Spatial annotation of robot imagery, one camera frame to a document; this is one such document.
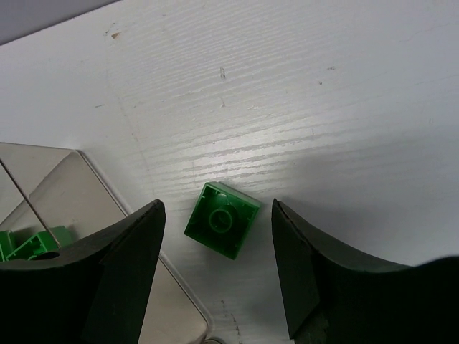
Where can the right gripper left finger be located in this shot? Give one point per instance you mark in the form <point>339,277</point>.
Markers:
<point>94,290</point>

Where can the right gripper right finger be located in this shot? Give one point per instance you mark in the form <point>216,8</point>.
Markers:
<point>334,293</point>

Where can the green lego tall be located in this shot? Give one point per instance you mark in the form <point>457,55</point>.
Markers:
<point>7,244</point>

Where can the clear three-compartment container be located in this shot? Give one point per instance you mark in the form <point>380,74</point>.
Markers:
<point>43,187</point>

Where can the green lego upside-down rectangular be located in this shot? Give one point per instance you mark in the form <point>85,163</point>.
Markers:
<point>41,243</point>

